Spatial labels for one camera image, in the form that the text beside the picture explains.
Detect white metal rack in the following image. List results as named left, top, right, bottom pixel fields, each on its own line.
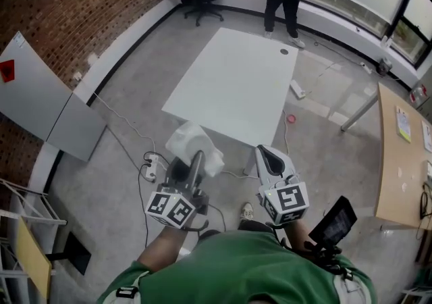
left=0, top=177, right=68, bottom=304

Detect white table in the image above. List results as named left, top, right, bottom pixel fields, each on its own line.
left=161, top=27, right=300, bottom=175

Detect grey panel board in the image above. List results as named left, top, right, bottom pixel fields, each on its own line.
left=0, top=30, right=108, bottom=161

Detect person's green shirt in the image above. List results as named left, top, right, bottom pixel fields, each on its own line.
left=96, top=228, right=377, bottom=304

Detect black cable coil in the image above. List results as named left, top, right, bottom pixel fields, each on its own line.
left=419, top=182, right=432, bottom=221

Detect wooden board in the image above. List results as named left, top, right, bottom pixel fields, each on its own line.
left=15, top=216, right=53, bottom=300

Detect person's left forearm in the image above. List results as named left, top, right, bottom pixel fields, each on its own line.
left=136, top=226, right=190, bottom=273

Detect white cable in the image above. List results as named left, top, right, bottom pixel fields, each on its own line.
left=93, top=92, right=157, bottom=155

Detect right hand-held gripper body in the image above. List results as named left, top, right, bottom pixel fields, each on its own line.
left=258, top=174, right=311, bottom=226

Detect yellow-green notebook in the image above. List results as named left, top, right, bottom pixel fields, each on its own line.
left=395, top=105, right=412, bottom=143

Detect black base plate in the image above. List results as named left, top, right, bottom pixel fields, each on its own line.
left=45, top=231, right=92, bottom=276

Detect black chest-mounted phone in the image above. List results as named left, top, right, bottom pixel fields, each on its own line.
left=308, top=195, right=358, bottom=249

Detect black phone mount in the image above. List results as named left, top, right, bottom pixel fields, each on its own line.
left=303, top=241, right=354, bottom=280

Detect white chest harness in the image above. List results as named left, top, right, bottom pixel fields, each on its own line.
left=99, top=270, right=372, bottom=304

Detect white paper sheet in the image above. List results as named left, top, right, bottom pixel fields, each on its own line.
left=421, top=120, right=432, bottom=153

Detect person's right forearm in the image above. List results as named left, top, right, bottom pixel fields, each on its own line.
left=286, top=218, right=320, bottom=256

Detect person's black trousers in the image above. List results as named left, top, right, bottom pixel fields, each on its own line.
left=238, top=220, right=274, bottom=233

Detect glass jar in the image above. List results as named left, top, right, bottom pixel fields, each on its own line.
left=377, top=57, right=394, bottom=76

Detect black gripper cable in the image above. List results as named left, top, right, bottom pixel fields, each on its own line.
left=182, top=204, right=227, bottom=239

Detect person's right shoe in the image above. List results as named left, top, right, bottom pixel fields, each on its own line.
left=239, top=202, right=254, bottom=222

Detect cluttered storage shelf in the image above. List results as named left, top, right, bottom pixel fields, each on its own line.
left=401, top=285, right=432, bottom=304

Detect light wooden table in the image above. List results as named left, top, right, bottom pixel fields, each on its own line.
left=340, top=82, right=432, bottom=229

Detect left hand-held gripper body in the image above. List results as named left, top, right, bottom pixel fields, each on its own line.
left=144, top=180, right=210, bottom=229

